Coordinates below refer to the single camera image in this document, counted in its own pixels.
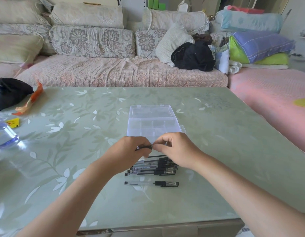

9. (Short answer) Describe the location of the person's right hand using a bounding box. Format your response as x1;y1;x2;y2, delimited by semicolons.
152;132;205;171

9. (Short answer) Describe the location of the white cabinet with black frame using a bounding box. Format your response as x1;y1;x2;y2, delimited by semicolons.
118;0;148;22

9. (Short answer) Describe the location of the black plastic bag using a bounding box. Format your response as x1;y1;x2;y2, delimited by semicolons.
0;77;34;112

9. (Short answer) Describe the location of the pale yellow pillow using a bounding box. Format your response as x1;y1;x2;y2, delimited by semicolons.
0;34;44;65

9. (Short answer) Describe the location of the clear water bottle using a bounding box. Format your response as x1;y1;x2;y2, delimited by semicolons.
0;112;19;150

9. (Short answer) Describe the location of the black clothing bundle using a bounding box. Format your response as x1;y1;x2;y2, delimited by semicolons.
170;41;216;72

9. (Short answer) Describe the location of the person's right forearm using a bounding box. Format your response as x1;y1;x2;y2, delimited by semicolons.
192;153;305;237

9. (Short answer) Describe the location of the white towel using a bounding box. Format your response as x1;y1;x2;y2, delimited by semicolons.
227;60;243;76

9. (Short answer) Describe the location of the floral sofa back cushion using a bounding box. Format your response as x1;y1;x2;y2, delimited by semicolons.
0;23;55;56
49;24;136;59
135;29;168;59
210;32;232;47

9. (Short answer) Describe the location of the yellow tag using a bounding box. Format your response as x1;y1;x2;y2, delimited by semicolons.
5;118;20;129

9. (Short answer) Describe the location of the pale pink sofa seat cover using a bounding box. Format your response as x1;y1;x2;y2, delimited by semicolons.
0;62;27;79

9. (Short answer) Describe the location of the light blue bolster pillow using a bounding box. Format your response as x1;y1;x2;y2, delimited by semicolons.
215;10;283;33

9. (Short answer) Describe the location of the brown garment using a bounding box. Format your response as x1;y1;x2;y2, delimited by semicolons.
192;33;213;45

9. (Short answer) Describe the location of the white textured pillow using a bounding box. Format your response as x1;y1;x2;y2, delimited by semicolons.
155;22;195;67

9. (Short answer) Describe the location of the pink quilted sofa seat cover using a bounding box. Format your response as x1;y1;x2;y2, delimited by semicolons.
15;54;229;88

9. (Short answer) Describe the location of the grey table frame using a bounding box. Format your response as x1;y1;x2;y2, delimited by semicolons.
76;218;245;237

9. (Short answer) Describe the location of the clear black-capped gel pen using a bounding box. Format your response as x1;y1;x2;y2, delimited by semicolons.
124;181;180;188

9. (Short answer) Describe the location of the orange snack wrapper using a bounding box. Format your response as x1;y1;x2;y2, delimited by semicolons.
12;80;44;116

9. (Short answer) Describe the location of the clear plastic storage box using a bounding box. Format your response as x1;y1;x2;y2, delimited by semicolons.
126;104;187;151

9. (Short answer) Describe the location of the person's left hand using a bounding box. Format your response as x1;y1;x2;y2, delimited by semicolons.
99;136;153;174

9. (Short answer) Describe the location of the white and blue cloth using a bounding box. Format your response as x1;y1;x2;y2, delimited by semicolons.
209;44;230;75

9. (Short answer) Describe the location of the cream sofa bolster cushion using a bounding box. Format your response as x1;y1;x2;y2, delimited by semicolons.
0;0;51;26
49;2;124;29
142;8;210;35

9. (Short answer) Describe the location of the pile of black gel pens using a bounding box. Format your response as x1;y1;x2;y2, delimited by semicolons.
124;156;179;177

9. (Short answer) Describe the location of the salmon pink sofa seat cover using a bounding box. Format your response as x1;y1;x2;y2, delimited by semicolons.
227;67;305;156

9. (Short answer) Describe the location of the person's left forearm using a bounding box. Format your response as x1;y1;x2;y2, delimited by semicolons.
15;159;117;237

